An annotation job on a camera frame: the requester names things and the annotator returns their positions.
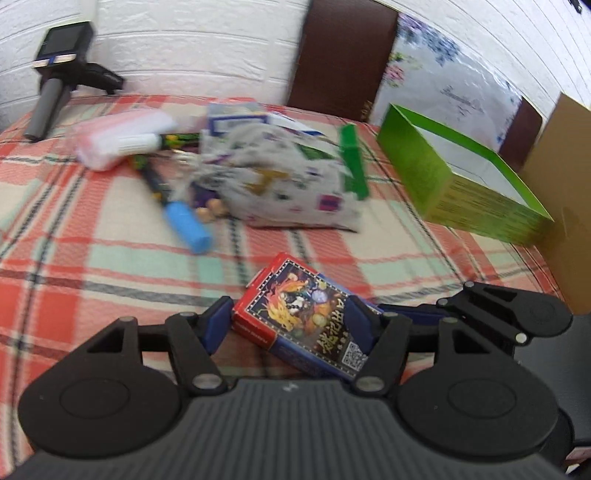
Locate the purple figure keychain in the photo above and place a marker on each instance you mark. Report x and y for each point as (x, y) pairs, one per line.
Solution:
(206, 203)

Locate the red blue card box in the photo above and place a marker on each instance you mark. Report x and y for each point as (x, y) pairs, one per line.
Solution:
(297, 314)

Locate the spare black handheld gripper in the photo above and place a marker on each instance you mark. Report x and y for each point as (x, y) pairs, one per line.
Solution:
(62, 64)

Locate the black white marker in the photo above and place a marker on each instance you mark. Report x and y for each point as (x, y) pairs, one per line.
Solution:
(148, 143)

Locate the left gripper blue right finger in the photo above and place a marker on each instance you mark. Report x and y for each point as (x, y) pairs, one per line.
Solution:
(364, 323)

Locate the pink pack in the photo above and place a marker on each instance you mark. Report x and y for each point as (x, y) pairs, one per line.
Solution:
(94, 142)

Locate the floral white pillow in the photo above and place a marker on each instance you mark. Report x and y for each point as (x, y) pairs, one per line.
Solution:
(431, 74)

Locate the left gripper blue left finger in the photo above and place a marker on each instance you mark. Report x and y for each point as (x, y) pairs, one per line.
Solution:
(214, 324)

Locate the floral grey fabric pouch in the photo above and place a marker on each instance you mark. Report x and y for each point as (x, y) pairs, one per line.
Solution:
(270, 176)

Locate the brown cardboard sheet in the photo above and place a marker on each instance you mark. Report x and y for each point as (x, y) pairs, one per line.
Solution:
(558, 173)

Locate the small green box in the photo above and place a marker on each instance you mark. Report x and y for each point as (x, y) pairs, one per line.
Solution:
(355, 178)

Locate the green cardboard box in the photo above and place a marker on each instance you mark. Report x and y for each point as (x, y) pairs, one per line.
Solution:
(455, 181)

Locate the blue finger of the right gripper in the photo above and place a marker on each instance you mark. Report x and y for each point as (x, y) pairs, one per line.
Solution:
(423, 314)

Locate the white blue HP box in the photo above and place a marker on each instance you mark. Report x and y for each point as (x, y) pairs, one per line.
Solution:
(223, 117)

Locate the blue capped marker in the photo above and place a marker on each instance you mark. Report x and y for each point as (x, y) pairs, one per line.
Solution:
(178, 214)

